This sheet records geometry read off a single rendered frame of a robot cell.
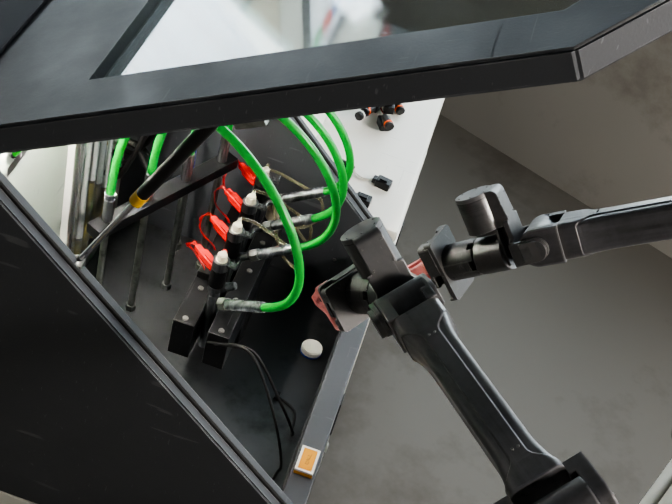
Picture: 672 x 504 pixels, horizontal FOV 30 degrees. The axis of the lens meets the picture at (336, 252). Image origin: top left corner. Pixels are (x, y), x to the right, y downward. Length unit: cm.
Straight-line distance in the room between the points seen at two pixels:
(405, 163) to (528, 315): 134
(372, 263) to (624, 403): 223
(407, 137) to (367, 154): 12
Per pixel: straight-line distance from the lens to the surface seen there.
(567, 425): 356
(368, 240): 153
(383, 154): 256
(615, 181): 421
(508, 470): 128
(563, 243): 181
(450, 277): 190
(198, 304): 215
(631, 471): 354
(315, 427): 205
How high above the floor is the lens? 252
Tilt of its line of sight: 42 degrees down
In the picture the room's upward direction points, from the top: 17 degrees clockwise
